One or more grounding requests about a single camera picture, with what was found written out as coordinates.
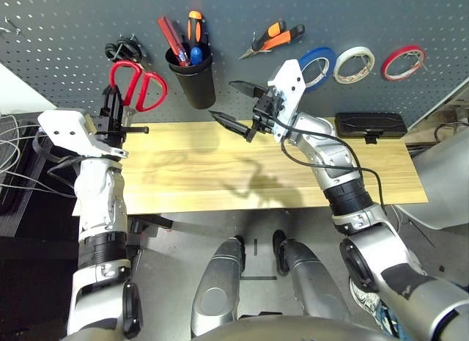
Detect black tool cup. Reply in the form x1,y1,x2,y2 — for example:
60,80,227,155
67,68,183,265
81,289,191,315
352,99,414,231
164,47,216,110

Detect white grey sneaker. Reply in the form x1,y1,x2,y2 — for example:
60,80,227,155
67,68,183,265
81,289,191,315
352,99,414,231
347,276,382,315

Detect silver left robot leg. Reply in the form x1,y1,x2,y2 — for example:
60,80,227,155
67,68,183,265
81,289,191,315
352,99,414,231
190,236,245,337

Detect grey robot torso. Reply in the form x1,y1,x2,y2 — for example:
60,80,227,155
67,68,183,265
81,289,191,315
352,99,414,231
67,316,389,341

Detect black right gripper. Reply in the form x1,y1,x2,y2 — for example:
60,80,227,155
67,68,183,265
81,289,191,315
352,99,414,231
209,80,283,142

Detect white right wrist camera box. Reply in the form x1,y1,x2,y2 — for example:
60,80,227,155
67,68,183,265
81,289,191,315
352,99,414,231
267,59,307,142

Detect metal peg hook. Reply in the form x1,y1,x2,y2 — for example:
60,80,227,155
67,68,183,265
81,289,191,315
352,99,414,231
0,16,21,36

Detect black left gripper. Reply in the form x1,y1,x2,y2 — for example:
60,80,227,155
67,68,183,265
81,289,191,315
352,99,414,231
86,84,150,161

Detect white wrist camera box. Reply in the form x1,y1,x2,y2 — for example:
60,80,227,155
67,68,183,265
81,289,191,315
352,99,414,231
267,59,307,142
37,109,98,158

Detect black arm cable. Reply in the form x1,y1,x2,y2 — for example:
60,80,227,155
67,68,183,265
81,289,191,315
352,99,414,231
280,115,388,216
32,131,87,190

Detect red handled scissors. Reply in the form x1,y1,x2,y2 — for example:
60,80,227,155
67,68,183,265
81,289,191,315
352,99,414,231
108,60,169,118

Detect silver right robot leg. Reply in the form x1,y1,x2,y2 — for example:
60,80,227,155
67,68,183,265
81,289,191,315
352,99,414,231
273,229,351,322

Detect white side panel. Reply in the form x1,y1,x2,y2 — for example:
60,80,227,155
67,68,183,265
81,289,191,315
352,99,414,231
0,62,58,117

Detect grey perforated pegboard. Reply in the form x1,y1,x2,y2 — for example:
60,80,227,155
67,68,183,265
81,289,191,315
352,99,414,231
0,0,469,131

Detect orange black needle-nose pliers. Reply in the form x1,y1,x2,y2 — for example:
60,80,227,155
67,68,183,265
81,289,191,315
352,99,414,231
237,20,306,61

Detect black handled scissors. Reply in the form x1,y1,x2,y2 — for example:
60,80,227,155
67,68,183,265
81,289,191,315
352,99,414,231
104,33,146,63

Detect grey cable bundle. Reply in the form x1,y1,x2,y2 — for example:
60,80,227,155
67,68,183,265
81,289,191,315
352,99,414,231
0,113,78,195

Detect white tape roll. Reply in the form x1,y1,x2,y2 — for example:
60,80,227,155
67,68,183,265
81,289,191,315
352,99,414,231
332,46,376,85

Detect orange black handled screwdriver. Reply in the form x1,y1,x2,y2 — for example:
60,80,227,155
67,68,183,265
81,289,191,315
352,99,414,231
186,10,204,51

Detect clear red handled screwdriver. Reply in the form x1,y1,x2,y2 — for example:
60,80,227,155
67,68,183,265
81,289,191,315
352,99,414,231
157,15,191,67

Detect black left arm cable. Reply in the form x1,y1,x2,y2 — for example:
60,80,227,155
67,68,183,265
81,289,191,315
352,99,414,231
32,131,87,190

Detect blue tape roll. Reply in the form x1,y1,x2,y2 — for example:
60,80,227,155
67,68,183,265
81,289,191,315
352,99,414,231
298,46,338,91

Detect black equipment box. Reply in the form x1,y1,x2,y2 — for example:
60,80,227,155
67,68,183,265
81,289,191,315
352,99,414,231
0,113,80,239

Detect red tape roll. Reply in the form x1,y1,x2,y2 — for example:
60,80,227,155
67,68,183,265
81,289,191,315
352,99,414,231
380,45,428,81

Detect silver robot leg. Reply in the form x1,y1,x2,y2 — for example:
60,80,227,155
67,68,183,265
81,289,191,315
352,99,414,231
190,236,245,337
273,229,351,322

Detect blue jeans leg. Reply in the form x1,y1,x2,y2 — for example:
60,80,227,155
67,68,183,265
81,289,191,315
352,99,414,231
375,302,404,341

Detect black plastic tool case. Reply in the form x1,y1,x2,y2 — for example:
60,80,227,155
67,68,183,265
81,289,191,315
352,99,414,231
335,111,408,144

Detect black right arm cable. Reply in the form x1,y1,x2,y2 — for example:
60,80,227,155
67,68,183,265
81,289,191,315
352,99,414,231
280,115,388,216

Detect grey machine housing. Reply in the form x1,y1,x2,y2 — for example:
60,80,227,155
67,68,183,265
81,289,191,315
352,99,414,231
394,130,469,232

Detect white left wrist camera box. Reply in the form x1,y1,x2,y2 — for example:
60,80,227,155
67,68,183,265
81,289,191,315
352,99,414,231
37,109,98,158

